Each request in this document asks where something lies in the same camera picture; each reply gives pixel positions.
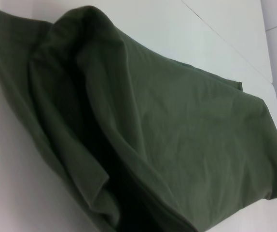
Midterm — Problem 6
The dark green FREE t-shirt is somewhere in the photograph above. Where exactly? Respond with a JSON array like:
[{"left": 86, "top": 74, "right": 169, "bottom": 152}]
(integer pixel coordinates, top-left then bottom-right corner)
[{"left": 0, "top": 4, "right": 277, "bottom": 232}]

